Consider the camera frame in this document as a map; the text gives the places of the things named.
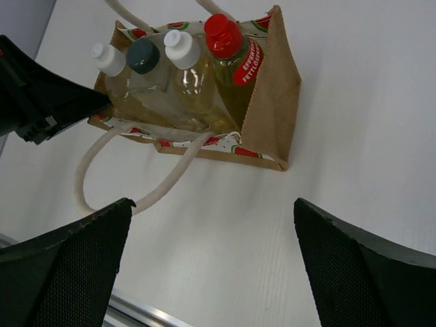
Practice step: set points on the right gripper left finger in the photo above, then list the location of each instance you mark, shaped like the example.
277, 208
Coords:
65, 277

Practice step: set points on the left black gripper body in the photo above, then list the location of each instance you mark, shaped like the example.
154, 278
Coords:
37, 104

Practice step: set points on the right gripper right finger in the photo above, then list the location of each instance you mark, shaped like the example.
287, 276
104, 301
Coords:
358, 278

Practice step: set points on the white cap amber bottle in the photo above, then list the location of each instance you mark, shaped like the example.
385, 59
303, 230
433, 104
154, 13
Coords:
112, 63
193, 79

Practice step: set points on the burlap watermelon canvas bag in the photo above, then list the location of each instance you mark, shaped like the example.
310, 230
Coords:
265, 138

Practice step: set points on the grey cap clear bottle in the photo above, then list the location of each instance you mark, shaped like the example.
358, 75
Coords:
150, 80

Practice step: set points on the red cap yellow bottle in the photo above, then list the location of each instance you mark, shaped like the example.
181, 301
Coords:
236, 62

